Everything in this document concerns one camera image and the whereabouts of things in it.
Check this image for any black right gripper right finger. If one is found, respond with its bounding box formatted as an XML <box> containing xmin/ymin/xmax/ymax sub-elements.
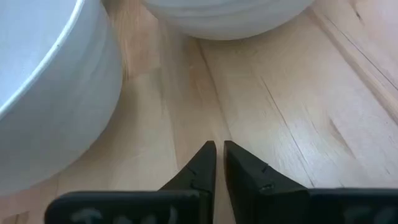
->
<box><xmin>223</xmin><ymin>140</ymin><xmax>398</xmax><ymax>224</ymax></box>

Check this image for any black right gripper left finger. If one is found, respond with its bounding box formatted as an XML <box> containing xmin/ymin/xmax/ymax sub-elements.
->
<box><xmin>44</xmin><ymin>140</ymin><xmax>218</xmax><ymax>224</ymax></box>

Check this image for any white ridged ceramic bowl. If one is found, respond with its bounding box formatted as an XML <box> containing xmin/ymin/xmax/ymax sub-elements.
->
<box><xmin>142</xmin><ymin>0</ymin><xmax>315</xmax><ymax>41</ymax></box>

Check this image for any plain white ceramic bowl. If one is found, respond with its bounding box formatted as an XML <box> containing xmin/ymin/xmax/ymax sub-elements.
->
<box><xmin>0</xmin><ymin>0</ymin><xmax>124</xmax><ymax>196</ymax></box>

